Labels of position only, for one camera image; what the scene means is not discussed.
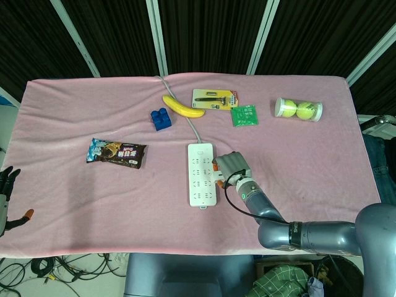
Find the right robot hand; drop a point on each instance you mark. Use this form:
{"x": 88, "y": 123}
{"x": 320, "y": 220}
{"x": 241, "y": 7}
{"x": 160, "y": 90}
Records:
{"x": 232, "y": 165}

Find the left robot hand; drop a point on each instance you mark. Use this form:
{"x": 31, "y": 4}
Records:
{"x": 3, "y": 204}

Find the white charger cube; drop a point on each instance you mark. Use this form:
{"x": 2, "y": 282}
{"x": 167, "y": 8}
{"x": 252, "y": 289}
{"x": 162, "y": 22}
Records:
{"x": 218, "y": 176}

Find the white power strip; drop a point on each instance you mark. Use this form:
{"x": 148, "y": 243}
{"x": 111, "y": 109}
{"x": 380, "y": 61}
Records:
{"x": 199, "y": 173}

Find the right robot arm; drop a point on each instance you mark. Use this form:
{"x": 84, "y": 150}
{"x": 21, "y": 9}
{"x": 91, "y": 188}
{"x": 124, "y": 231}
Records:
{"x": 325, "y": 236}

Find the green sachet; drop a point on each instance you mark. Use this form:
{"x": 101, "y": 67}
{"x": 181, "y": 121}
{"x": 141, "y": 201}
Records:
{"x": 245, "y": 115}

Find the razor blister pack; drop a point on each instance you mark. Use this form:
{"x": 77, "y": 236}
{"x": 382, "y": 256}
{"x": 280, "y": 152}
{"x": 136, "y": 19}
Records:
{"x": 213, "y": 99}

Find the clear tennis ball tube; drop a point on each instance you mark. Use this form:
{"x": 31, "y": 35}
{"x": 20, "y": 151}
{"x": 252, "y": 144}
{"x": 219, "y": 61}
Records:
{"x": 279, "y": 107}

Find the yellow banana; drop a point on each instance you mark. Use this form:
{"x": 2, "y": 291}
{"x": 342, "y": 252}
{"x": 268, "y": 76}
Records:
{"x": 182, "y": 108}

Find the yellow tennis ball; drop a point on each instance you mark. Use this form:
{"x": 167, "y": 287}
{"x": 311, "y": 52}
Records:
{"x": 307, "y": 111}
{"x": 290, "y": 108}

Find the blue building block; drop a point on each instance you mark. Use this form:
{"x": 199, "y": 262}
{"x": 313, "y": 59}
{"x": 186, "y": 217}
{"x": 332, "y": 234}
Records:
{"x": 161, "y": 120}

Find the pink table cloth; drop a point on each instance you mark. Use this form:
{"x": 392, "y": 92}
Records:
{"x": 92, "y": 201}

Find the brown cardboard box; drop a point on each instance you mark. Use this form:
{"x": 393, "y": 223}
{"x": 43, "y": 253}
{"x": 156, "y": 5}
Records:
{"x": 287, "y": 261}

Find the dark chocolate snack packet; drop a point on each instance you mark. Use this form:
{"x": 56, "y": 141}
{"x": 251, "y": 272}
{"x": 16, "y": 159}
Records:
{"x": 117, "y": 153}

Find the green plaid cloth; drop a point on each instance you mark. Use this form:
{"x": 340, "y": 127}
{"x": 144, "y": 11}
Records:
{"x": 281, "y": 281}

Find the dark pleated curtain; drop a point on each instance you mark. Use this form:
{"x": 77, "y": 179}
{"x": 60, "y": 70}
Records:
{"x": 210, "y": 34}

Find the blue jeans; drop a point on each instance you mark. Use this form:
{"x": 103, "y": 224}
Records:
{"x": 382, "y": 167}

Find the black bin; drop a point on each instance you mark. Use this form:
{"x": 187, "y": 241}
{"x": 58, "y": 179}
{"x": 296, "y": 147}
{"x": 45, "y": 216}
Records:
{"x": 343, "y": 275}

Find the white frame pole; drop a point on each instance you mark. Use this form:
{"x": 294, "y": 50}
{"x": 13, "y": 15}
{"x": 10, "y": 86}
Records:
{"x": 263, "y": 37}
{"x": 157, "y": 37}
{"x": 77, "y": 40}
{"x": 371, "y": 55}
{"x": 7, "y": 97}

